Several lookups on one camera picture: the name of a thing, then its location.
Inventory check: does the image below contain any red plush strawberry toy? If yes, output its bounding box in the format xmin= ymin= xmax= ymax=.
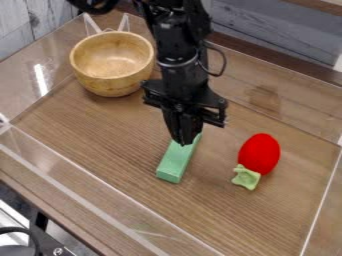
xmin=231 ymin=133 xmax=280 ymax=191

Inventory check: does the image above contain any black table leg bracket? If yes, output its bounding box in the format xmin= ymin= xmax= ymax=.
xmin=29 ymin=211 xmax=76 ymax=256

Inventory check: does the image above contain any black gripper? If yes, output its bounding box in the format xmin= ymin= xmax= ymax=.
xmin=142 ymin=61 xmax=228 ymax=145

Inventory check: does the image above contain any green rectangular block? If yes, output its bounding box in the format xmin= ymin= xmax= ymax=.
xmin=156 ymin=135 xmax=202 ymax=184

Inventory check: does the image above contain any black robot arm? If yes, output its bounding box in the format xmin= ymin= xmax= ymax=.
xmin=69 ymin=0 xmax=227 ymax=145

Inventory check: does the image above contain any light brown wooden bowl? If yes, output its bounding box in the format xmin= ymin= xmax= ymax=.
xmin=69 ymin=31 xmax=155 ymax=97

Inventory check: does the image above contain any clear acrylic tray wall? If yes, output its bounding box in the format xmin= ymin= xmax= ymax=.
xmin=0 ymin=20 xmax=342 ymax=256

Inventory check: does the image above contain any black cable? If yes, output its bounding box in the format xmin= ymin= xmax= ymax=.
xmin=198 ymin=41 xmax=228 ymax=78

